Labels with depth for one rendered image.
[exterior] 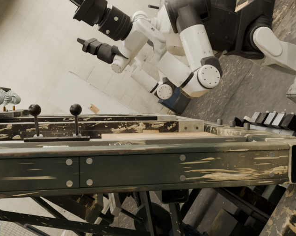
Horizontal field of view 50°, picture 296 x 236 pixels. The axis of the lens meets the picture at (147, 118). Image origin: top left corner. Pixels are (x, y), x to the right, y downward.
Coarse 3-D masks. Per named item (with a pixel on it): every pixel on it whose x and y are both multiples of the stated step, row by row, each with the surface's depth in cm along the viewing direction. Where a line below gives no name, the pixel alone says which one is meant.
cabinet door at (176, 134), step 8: (104, 136) 132; (112, 136) 132; (120, 136) 135; (128, 136) 134; (136, 136) 134; (144, 136) 134; (152, 136) 134; (160, 136) 134; (168, 136) 134; (176, 136) 133; (184, 136) 133; (192, 136) 133
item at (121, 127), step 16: (0, 128) 136; (16, 128) 137; (32, 128) 138; (48, 128) 139; (64, 128) 140; (80, 128) 142; (96, 128) 143; (112, 128) 144; (128, 128) 145; (144, 128) 146; (160, 128) 147; (176, 128) 149; (192, 128) 150
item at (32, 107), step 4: (32, 104) 94; (36, 104) 94; (28, 108) 94; (32, 108) 93; (36, 108) 93; (40, 108) 95; (32, 112) 93; (36, 112) 94; (40, 112) 95; (36, 116) 96; (36, 120) 96; (36, 124) 97; (36, 128) 98; (36, 132) 99; (36, 136) 99; (40, 136) 100
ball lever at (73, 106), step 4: (72, 104) 96; (76, 104) 96; (72, 108) 95; (76, 108) 95; (80, 108) 96; (72, 112) 95; (76, 112) 95; (80, 112) 96; (76, 116) 98; (76, 120) 98; (76, 124) 99; (76, 128) 100; (76, 132) 101; (76, 136) 101; (80, 136) 102
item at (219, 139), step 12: (0, 144) 96; (12, 144) 97; (24, 144) 97; (36, 144) 98; (48, 144) 99; (60, 144) 99; (72, 144) 100; (84, 144) 100; (96, 144) 101; (108, 144) 102; (132, 144) 103; (144, 144) 103
